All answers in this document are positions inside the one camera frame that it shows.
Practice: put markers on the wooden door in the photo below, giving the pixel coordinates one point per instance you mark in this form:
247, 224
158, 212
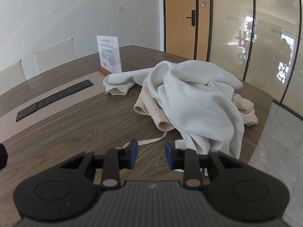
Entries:
178, 4

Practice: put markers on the beige sweatpants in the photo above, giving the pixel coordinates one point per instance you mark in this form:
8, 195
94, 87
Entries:
151, 108

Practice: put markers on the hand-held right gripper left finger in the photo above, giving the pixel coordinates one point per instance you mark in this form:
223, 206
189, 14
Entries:
133, 151

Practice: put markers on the paper sign in wooden stand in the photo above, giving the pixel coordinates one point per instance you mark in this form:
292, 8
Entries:
107, 52

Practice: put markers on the white sweatshirt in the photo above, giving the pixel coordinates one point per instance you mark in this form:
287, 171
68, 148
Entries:
189, 99

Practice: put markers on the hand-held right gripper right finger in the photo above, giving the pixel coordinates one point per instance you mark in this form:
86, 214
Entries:
169, 153

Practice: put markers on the black table socket panel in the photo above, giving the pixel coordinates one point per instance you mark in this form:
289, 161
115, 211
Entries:
54, 97

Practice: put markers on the white chair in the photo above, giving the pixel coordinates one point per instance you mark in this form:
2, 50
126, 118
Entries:
11, 72
54, 54

